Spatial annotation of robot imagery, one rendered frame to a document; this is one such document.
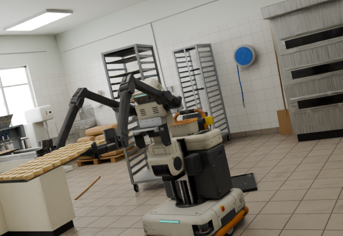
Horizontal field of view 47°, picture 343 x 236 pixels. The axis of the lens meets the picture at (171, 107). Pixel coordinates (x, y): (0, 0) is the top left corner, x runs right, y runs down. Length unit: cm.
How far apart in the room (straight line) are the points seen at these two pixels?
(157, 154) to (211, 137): 44
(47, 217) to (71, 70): 583
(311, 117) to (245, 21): 222
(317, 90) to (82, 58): 547
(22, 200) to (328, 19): 442
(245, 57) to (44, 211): 437
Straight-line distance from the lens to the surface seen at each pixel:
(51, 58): 963
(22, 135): 495
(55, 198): 428
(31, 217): 442
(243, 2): 726
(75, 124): 927
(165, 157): 294
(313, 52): 588
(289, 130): 686
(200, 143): 308
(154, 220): 317
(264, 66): 713
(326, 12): 585
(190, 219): 296
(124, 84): 247
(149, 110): 295
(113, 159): 789
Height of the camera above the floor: 125
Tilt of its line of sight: 3 degrees down
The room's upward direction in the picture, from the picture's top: 13 degrees counter-clockwise
